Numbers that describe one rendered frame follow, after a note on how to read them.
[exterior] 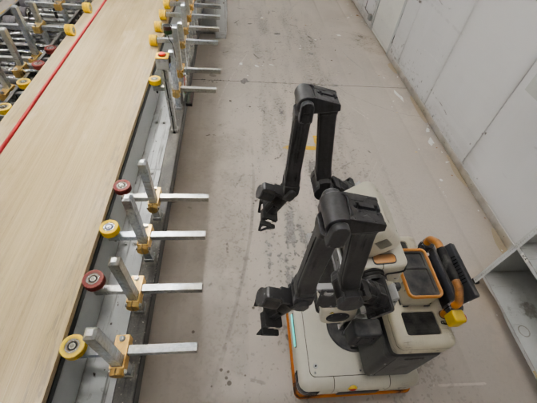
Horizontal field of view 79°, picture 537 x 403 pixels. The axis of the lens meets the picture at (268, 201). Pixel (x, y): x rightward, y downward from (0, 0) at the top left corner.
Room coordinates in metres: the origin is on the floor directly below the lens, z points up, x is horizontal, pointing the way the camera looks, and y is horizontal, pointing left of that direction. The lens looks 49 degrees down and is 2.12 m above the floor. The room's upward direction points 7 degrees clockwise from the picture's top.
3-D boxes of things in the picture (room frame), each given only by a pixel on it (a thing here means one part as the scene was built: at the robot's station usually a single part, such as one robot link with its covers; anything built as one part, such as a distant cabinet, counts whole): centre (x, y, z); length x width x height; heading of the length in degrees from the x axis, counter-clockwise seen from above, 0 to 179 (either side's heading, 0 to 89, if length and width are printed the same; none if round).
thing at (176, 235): (0.81, 0.49, 0.83); 0.43 x 0.03 x 0.04; 99
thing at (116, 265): (0.52, 0.50, 0.88); 0.04 x 0.04 x 0.48; 9
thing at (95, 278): (0.54, 0.64, 0.85); 0.08 x 0.08 x 0.11
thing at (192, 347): (0.32, 0.41, 0.82); 0.43 x 0.03 x 0.04; 99
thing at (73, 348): (0.29, 0.61, 0.85); 0.08 x 0.08 x 0.11
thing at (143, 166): (1.01, 0.58, 0.87); 0.04 x 0.04 x 0.48; 9
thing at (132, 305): (0.54, 0.50, 0.81); 0.14 x 0.06 x 0.05; 9
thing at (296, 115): (0.86, -0.07, 1.40); 0.11 x 0.06 x 0.43; 9
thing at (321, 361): (0.72, -0.56, 0.16); 0.67 x 0.64 x 0.25; 99
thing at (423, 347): (0.74, -0.65, 0.59); 0.55 x 0.34 x 0.83; 9
